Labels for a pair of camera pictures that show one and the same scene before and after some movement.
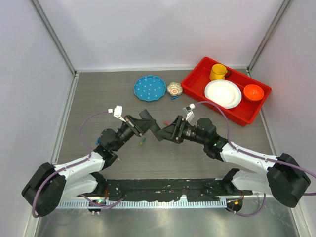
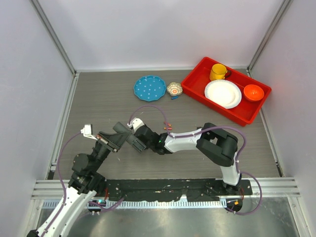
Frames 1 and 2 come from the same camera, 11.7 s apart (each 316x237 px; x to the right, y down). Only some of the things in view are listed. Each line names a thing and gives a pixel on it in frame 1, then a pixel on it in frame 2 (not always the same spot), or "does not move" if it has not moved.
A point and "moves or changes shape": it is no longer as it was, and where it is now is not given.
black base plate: (160, 189) does not move
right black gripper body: (184, 132) -> (149, 146)
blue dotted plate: (149, 88) does not move
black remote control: (145, 115) moves or changes shape
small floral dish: (174, 89) does not move
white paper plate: (224, 93) does not move
